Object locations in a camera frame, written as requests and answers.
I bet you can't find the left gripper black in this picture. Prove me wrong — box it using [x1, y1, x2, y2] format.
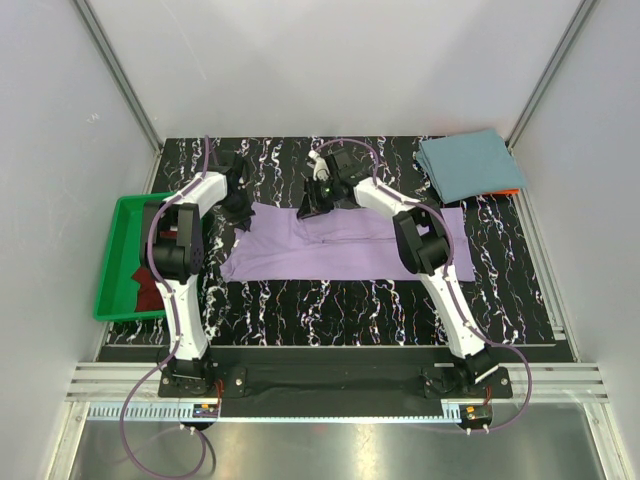
[220, 186, 255, 233]

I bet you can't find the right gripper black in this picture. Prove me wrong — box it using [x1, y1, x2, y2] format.
[296, 177, 339, 220]

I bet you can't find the purple t shirt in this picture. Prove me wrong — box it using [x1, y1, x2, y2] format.
[219, 200, 475, 284]

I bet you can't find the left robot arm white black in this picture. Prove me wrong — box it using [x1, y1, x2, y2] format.
[139, 151, 255, 396]

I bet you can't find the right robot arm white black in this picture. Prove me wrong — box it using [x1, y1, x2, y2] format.
[297, 150, 498, 397]

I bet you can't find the dark red t shirt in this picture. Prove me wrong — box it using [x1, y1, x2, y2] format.
[132, 267, 164, 312]

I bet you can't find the green plastic bin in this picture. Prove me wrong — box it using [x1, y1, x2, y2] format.
[94, 193, 204, 328]

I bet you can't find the folded blue-grey t shirt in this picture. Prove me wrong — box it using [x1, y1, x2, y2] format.
[416, 129, 526, 203]

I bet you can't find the folded orange t shirt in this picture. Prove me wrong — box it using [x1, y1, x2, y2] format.
[487, 188, 520, 196]

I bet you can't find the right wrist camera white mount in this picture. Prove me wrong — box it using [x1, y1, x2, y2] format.
[308, 150, 330, 182]

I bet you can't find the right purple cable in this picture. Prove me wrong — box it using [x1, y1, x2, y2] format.
[314, 138, 532, 434]

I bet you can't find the purple cable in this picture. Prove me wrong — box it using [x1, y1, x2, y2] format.
[314, 138, 532, 434]
[118, 134, 216, 476]

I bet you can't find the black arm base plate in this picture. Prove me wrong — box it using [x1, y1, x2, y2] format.
[159, 347, 513, 413]

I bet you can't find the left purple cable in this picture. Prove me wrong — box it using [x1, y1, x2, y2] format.
[118, 134, 216, 476]

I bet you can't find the white slotted cable duct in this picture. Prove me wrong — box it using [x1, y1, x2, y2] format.
[88, 400, 462, 424]

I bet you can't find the left aluminium frame post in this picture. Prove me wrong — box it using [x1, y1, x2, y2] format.
[70, 0, 164, 154]

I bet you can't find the aluminium frame post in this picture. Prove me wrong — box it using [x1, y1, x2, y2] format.
[70, 0, 164, 154]
[505, 0, 599, 150]

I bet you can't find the right aluminium frame post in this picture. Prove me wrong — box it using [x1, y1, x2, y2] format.
[505, 0, 599, 150]

